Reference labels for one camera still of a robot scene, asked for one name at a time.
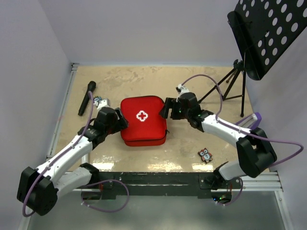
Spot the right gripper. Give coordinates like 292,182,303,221
159,98,191,120

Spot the aluminium left rail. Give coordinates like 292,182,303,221
44,63,80,163

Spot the purple box device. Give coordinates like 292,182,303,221
235,112,262,129

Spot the brown owl toy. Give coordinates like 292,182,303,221
198,148,213,163

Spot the aluminium rail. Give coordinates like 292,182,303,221
30,171,285,192
44,63,80,163

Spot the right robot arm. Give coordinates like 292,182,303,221
160,85,277,188

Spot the red medicine kit case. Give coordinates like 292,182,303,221
120,95,167,147

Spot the black music stand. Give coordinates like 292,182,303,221
198,0,307,118

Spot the blue owl toy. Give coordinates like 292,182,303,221
94,96,102,102

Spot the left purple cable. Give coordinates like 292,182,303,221
22,91,130,218

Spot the aluminium front rail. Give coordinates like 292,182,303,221
30,171,285,192

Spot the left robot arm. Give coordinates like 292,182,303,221
17,100,128,217

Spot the black microphone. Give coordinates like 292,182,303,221
78,81,96,116

